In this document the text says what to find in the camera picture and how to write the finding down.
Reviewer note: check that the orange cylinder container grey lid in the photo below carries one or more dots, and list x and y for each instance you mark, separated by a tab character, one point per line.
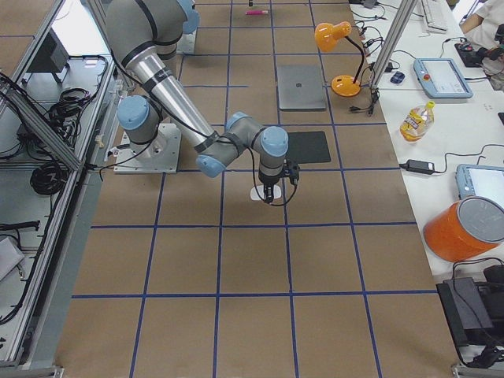
467	228

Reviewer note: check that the white keyboard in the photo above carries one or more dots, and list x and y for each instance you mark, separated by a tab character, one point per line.
434	20

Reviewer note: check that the white computer mouse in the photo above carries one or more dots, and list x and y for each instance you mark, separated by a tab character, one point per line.
257	193

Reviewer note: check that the small blue checkered pouch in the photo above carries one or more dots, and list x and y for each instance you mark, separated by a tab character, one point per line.
397	78

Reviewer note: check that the yellow drink bottle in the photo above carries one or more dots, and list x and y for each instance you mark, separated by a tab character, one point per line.
417	122

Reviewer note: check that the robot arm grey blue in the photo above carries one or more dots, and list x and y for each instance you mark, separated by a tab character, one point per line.
143	36

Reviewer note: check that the blue teach pendant far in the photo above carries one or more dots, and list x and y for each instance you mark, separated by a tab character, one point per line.
440	78

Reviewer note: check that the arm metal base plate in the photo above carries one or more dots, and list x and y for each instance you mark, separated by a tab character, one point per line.
162	155
186	44

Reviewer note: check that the black monitor on side bench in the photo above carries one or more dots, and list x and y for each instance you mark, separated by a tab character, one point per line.
51	57

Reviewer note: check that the orange desk lamp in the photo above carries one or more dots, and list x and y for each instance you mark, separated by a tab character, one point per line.
346	80

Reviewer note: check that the black power adapter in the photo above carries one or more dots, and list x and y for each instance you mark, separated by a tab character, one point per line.
422	167

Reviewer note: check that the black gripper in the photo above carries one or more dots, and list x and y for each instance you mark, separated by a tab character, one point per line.
269	183

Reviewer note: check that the pink marker pen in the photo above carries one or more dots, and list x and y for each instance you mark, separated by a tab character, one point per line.
257	12

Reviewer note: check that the aluminium frame post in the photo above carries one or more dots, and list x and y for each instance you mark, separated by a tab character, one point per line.
394	33

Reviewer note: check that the blue teach pendant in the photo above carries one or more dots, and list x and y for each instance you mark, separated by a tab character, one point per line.
480	180
440	78

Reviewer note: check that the person in white shirt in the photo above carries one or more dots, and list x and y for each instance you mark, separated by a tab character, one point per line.
480	28

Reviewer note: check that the black mousepad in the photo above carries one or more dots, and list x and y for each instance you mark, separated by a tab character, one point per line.
308	147

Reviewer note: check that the blue teach pendant near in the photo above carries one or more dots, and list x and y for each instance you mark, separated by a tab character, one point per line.
480	180

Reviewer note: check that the silver laptop notebook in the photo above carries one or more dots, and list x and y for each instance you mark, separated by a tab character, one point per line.
300	88

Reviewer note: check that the black equipment box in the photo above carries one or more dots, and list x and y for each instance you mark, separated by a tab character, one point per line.
474	313

